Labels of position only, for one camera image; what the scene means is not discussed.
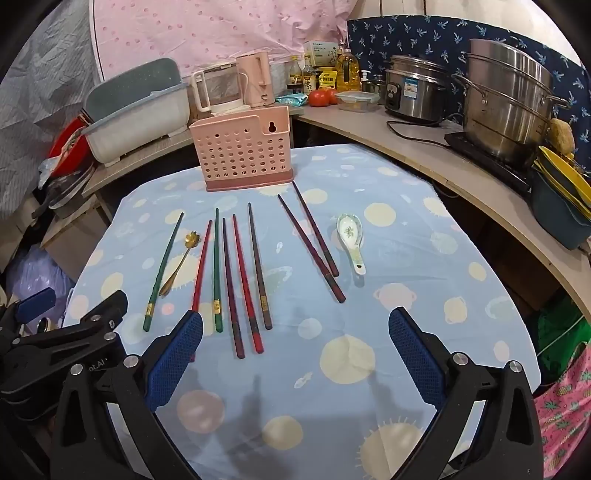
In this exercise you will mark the green bag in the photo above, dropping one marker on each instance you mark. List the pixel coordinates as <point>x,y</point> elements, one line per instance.
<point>561,332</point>

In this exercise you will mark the stack of yellow plates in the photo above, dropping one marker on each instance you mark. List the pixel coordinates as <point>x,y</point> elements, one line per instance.
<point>561,177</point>

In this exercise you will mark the yellow packet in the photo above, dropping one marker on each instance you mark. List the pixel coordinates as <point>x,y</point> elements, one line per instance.
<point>328,79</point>

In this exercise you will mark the glass food container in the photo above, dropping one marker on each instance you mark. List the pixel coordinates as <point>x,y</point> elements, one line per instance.
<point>356,101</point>

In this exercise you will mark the loofah sponge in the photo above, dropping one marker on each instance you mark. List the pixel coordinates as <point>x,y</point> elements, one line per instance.
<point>561,136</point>

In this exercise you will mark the pink perforated utensil basket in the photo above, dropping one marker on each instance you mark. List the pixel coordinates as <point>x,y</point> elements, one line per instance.
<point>240,152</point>

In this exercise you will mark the cooking oil bottle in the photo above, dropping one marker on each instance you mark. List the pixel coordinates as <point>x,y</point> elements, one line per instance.
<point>347,71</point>

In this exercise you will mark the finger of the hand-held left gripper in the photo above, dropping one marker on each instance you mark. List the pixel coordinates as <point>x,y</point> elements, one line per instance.
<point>106,307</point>
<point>37,302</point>

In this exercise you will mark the gold flower spoon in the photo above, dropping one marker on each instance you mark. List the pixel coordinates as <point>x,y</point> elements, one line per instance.
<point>188,240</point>

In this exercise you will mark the teal plastic bin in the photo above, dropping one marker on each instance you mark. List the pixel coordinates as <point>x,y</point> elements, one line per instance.
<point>554,217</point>

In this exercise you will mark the black induction cooker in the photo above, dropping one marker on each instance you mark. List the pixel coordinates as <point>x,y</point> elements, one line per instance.
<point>466,145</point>

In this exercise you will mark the steel rice cooker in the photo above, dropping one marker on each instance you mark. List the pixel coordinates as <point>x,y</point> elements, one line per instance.
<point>415,92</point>

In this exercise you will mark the red tomato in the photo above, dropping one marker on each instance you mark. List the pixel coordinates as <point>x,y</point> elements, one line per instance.
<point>318,98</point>
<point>333,94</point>

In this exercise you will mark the white ceramic soup spoon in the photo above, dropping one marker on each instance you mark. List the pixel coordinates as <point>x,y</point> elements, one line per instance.
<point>347,230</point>

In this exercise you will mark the wooden cabinet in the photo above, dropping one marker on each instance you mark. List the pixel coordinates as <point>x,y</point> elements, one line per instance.
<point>74,240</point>

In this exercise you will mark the brown chopstick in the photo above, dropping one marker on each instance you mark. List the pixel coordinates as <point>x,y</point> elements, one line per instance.
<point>258,272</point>

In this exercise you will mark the red plastic basin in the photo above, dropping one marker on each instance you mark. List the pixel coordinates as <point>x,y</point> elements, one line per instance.
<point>67,143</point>

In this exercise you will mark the dark red wooden chopstick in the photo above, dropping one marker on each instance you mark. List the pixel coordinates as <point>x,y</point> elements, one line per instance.
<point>314,226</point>
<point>309,244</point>

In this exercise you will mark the white plastic tub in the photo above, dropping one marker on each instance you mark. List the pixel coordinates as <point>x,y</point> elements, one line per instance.
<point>138,129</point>

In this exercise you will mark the dark maroon chopstick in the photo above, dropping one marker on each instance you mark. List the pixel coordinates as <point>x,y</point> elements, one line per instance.
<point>231,295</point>

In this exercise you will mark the white pump bottle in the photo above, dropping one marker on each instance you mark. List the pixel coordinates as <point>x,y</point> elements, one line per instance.
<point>367,83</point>

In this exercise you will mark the pink dotted cloth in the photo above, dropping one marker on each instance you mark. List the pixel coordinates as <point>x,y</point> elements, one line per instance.
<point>207,27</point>

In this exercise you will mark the blue snack packet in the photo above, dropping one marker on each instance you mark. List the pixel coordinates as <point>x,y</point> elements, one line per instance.
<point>292,99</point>

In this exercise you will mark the grey tarp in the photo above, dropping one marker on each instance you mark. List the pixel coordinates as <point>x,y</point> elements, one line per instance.
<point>41,92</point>

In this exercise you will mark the stainless steel steamer pot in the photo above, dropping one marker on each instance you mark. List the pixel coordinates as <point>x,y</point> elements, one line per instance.
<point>503,101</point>

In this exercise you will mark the navy printed cloth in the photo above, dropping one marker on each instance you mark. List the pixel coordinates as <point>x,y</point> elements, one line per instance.
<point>415,37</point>

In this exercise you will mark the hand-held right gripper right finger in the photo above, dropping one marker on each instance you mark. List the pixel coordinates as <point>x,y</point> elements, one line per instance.
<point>415,360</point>

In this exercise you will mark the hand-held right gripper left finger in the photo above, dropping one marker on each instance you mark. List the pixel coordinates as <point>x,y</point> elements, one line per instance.
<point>175,360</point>

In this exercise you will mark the pink electric kettle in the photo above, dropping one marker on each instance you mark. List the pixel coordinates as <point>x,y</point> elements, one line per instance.
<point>256,78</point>

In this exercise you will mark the dark frying pan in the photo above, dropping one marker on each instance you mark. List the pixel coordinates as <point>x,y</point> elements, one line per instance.
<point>69,191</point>

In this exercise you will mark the green chopstick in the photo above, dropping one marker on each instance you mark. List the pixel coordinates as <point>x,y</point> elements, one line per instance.
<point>161,272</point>
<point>216,277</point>

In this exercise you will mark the pink pineapple-print cloth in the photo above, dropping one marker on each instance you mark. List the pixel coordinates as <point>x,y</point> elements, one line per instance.
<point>565,415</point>

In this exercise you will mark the blue planet-print tablecloth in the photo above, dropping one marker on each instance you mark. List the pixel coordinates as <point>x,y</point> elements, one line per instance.
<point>369,300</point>

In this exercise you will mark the purple plastic bag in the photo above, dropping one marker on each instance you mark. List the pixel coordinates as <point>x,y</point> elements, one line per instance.
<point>37,272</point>

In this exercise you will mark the white glass jug kettle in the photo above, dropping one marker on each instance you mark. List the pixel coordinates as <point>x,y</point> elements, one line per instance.
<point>221,85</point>

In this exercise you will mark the white cardboard box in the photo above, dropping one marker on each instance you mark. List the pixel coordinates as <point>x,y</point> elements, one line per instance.
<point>321,53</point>

